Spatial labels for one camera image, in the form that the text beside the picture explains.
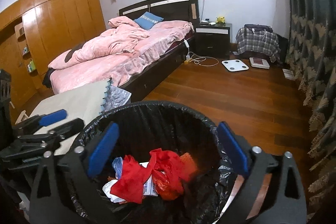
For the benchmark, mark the blue quilted cloth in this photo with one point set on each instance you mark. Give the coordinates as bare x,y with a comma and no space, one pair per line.
116,98

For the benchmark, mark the dark purple bag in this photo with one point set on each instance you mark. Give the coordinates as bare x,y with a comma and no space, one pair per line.
258,27

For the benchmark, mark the dark nightstand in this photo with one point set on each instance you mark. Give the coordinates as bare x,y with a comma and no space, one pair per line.
212,43

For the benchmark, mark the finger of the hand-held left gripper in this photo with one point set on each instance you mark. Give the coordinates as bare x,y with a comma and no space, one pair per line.
52,116
68,128

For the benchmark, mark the dark cloth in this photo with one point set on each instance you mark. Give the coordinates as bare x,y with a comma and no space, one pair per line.
48,77

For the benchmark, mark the yellow power strip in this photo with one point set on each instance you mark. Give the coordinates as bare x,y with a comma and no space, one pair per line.
187,59

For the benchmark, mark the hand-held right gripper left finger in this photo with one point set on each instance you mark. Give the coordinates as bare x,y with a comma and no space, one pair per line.
103,148

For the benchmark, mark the small white box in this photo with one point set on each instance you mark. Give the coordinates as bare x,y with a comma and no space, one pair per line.
149,187

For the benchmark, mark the white tissue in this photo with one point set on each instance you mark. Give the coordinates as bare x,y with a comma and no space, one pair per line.
110,187

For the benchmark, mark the red plastic bag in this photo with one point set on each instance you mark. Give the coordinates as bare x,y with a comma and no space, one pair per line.
168,187
131,182

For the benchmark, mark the dark bed with pink sheet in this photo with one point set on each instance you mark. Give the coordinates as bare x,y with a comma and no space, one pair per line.
105,66

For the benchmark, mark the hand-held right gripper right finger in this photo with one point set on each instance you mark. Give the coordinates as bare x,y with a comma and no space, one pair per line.
233,150

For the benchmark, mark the white and red scale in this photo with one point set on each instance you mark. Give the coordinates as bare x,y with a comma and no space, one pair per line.
258,62

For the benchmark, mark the blue pillow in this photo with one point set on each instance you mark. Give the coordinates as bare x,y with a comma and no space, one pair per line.
148,20

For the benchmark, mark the white bathroom scale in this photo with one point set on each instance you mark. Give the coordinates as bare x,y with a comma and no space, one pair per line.
235,65

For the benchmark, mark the black-lined trash bin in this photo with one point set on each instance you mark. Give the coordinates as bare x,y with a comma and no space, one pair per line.
170,129

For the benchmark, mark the plaid cloth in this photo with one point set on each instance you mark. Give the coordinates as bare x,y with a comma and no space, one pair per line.
254,41

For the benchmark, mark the pink duvet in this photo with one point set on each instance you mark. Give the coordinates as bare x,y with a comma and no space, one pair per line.
110,43

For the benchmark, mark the patterned dark curtain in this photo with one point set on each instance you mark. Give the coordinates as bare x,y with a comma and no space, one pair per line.
315,56

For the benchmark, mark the wooden wardrobe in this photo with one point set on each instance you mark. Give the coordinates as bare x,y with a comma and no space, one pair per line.
60,22

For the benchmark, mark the yellow plush toy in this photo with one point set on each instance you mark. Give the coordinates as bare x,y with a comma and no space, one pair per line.
220,20

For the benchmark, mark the green bottle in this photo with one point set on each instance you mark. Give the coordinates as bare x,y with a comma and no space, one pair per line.
31,66

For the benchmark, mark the blue plastic bag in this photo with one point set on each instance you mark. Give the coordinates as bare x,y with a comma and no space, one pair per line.
118,165

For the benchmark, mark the small wooden stool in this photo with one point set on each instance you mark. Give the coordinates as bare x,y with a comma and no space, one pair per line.
22,116

